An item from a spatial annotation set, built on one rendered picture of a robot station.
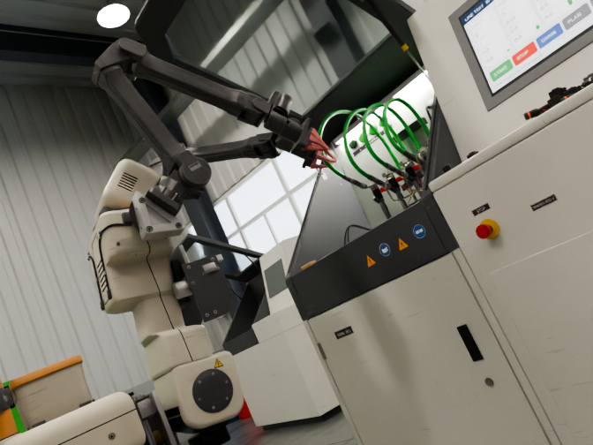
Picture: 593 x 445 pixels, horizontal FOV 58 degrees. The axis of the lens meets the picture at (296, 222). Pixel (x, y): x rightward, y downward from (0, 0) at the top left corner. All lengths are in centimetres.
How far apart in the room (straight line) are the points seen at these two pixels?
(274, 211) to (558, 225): 652
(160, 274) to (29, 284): 689
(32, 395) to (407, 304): 99
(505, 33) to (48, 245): 762
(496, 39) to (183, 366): 123
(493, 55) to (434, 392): 99
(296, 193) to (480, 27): 581
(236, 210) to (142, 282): 688
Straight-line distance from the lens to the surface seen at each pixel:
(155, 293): 142
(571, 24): 160
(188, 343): 138
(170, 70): 154
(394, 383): 174
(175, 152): 139
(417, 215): 151
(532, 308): 142
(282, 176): 745
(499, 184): 138
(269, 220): 776
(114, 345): 845
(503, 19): 171
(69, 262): 860
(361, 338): 175
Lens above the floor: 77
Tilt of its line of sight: 10 degrees up
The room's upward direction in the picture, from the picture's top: 25 degrees counter-clockwise
